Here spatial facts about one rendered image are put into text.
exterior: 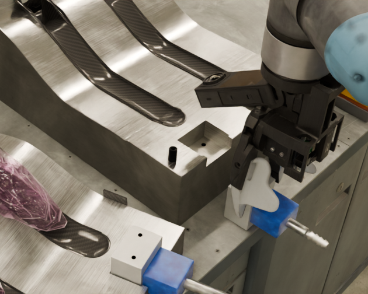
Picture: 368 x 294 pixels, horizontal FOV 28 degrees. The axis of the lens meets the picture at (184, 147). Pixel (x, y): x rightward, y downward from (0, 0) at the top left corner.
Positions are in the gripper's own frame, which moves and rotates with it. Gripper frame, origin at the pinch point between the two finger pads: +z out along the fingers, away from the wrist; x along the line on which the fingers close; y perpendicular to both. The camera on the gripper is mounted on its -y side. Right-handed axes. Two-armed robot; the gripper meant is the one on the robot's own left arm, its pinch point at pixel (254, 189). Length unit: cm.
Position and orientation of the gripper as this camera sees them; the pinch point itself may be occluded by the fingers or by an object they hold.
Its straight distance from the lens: 89.4
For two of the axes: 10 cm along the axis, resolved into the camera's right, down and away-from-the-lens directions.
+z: -0.6, 7.4, 6.7
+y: 7.7, 4.7, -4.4
